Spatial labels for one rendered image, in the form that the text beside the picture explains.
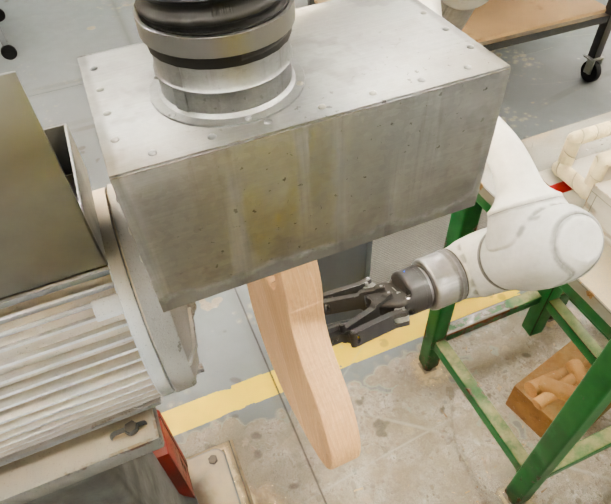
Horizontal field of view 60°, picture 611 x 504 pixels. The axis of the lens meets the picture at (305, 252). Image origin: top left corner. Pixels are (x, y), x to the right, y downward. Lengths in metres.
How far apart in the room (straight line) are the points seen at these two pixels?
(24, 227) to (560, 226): 0.59
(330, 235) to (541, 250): 0.35
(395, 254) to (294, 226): 1.93
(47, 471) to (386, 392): 1.41
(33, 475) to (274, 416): 1.28
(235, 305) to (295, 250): 1.75
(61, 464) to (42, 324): 0.22
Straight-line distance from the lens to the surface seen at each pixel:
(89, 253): 0.50
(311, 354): 0.67
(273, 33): 0.36
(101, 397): 0.59
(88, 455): 0.72
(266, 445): 1.88
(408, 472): 1.86
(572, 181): 1.29
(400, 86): 0.41
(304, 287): 0.60
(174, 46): 0.36
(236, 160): 0.36
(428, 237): 2.43
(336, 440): 0.72
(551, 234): 0.72
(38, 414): 0.60
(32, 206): 0.46
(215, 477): 1.56
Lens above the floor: 1.73
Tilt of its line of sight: 48 degrees down
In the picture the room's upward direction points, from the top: 3 degrees counter-clockwise
